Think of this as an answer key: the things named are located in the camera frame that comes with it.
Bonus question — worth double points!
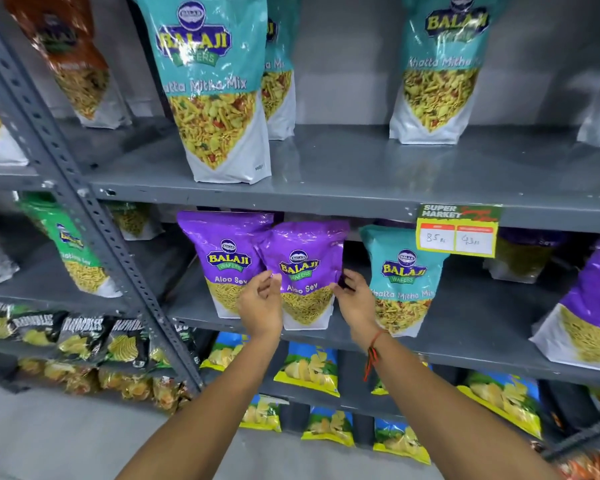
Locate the person's left hand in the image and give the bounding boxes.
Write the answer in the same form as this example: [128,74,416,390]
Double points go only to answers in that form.
[236,271,284,341]

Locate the person's right hand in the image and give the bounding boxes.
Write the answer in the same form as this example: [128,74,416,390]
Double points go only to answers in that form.
[329,269,381,341]

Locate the purple snack pouch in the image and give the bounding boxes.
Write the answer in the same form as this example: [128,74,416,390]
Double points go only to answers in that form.
[253,220,351,332]
[528,237,600,372]
[482,227,572,285]
[176,210,274,320]

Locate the person's left forearm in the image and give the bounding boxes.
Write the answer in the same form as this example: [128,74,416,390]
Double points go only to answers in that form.
[116,329,284,480]

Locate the person's right forearm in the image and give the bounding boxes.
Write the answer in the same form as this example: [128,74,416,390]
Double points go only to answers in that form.
[364,329,562,480]

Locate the group of blue chip packets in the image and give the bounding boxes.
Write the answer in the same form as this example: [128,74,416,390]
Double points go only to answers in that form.
[199,332,600,466]

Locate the yellow shelf price tag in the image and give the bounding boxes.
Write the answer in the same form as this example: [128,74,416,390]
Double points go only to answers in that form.
[415,203,504,259]

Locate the grey metal shelf rack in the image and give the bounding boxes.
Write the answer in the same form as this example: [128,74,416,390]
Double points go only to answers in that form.
[0,0,600,460]
[0,160,146,395]

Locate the green snack pouch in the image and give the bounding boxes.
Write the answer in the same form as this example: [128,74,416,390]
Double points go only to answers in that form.
[17,192,124,299]
[106,202,164,242]

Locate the row of orange chip packets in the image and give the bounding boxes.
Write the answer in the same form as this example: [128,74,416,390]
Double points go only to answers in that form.
[17,356,193,414]

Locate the row of black chip packets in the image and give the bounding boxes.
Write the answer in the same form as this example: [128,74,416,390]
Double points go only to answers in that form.
[0,299,202,371]

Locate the large teal snack mix pouch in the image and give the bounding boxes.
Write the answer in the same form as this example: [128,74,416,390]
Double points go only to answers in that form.
[131,0,273,186]
[388,0,502,146]
[261,0,301,142]

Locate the grey metal rack upright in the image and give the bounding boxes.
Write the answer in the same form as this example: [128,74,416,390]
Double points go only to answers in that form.
[540,410,600,461]

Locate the orange red snack packets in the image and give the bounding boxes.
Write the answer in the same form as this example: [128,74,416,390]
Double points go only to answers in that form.
[530,440,600,480]

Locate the red thread wrist bracelet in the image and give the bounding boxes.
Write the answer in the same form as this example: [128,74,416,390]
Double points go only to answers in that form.
[362,328,389,383]

